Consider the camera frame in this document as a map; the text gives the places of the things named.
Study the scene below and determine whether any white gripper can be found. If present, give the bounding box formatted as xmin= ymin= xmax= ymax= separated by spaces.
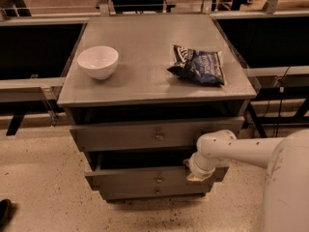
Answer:
xmin=183 ymin=152 xmax=221 ymax=182

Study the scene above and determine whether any grey drawer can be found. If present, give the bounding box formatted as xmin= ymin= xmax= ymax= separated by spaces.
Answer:
xmin=70 ymin=116 xmax=244 ymax=152
xmin=99 ymin=186 xmax=211 ymax=201
xmin=85 ymin=149 xmax=228 ymax=191

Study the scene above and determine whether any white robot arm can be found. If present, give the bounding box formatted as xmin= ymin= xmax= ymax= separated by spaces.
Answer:
xmin=184 ymin=130 xmax=309 ymax=232

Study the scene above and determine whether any grey top drawer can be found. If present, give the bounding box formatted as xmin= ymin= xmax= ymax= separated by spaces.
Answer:
xmin=70 ymin=116 xmax=244 ymax=152

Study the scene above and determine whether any grey bottom drawer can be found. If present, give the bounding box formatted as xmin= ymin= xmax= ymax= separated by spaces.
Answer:
xmin=99 ymin=186 xmax=211 ymax=201

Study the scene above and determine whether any grey drawer cabinet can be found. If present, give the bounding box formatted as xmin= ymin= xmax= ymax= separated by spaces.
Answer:
xmin=57 ymin=14 xmax=258 ymax=203

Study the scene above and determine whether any blue chip bag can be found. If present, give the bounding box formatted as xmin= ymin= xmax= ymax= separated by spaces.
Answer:
xmin=167 ymin=45 xmax=225 ymax=86

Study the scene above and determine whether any white ceramic bowl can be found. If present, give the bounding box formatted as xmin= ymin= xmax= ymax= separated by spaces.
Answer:
xmin=77 ymin=45 xmax=119 ymax=79

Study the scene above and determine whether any right metal railing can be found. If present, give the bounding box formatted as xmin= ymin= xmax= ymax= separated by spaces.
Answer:
xmin=211 ymin=14 xmax=309 ymax=137

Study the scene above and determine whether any metal railing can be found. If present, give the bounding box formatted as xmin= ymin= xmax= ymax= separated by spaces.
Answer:
xmin=211 ymin=14 xmax=309 ymax=137
xmin=0 ymin=17 xmax=88 ymax=136

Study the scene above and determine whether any black shoe at left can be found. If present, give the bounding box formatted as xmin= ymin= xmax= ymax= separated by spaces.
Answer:
xmin=0 ymin=199 xmax=12 ymax=225

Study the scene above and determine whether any left metal railing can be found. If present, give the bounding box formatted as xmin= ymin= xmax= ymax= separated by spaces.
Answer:
xmin=0 ymin=17 xmax=88 ymax=136

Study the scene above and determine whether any black floor cable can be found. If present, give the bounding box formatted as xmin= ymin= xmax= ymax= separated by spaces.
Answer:
xmin=254 ymin=66 xmax=291 ymax=138

